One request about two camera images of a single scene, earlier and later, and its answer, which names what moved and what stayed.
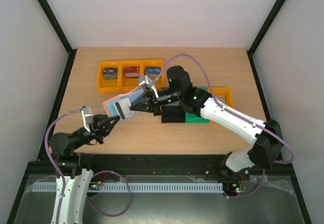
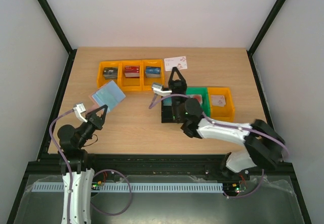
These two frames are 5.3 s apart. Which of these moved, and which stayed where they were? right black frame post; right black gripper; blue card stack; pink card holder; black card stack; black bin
Moved: right black gripper; pink card holder
Stayed: blue card stack; right black frame post; black bin; black card stack
